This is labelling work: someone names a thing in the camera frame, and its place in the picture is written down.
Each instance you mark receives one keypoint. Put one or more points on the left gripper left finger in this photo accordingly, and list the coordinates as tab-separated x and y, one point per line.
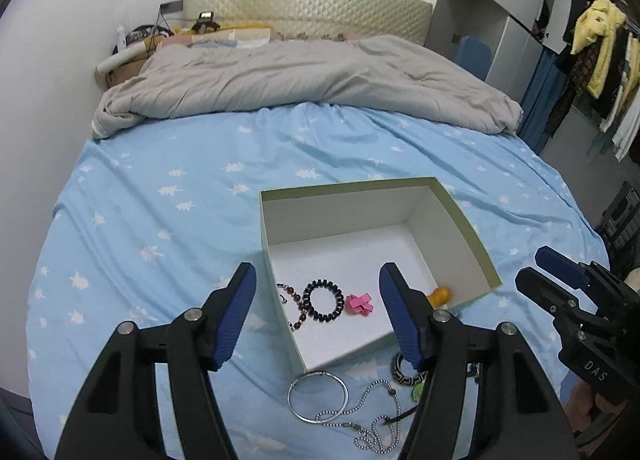
115	414

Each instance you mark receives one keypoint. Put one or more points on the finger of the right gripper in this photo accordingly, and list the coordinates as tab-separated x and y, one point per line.
562	268
550	297

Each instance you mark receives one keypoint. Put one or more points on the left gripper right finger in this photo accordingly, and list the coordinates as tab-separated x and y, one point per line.
517	416

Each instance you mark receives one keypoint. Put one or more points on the green crochet hair clip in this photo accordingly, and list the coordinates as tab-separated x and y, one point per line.
416	392

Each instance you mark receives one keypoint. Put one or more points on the black patterned bangle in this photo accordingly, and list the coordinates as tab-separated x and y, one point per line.
401	377

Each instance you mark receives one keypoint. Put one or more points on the orange wooden gourd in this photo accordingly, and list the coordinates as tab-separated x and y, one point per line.
439	297

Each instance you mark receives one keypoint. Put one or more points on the pink hair clip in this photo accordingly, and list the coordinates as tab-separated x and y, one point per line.
359	304

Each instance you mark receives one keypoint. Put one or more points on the white hanging shirt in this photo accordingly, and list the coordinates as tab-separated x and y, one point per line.
622	123

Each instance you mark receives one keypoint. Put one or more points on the blue curtain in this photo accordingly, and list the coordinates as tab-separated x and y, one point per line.
543	91

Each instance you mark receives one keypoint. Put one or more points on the light blue bed sheet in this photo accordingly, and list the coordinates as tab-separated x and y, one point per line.
157	217

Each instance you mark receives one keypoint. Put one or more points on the green cardboard box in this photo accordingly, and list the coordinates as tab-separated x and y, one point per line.
345	233

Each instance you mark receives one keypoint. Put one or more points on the blue chair back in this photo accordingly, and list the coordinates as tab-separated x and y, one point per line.
474	56

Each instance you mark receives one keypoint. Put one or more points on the yellow fleece jacket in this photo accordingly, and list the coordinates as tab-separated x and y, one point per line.
599	23

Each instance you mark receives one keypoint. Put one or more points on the grey duvet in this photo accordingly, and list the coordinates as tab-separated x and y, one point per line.
382	72

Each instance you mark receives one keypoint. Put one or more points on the grey wardrobe cabinet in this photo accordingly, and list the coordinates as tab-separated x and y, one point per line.
505	26

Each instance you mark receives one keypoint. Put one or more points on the cardboard box bedside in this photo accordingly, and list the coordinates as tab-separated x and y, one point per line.
124	72

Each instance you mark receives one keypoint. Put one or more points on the white paper roll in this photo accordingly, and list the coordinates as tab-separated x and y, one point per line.
123	57

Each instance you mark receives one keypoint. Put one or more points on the white plastic bottle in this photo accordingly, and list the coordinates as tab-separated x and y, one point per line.
121	43

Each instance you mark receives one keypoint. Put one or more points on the cream quilted headboard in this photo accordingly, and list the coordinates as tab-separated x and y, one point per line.
327	19

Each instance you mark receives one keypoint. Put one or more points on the small black camera device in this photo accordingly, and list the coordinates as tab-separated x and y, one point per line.
205	23

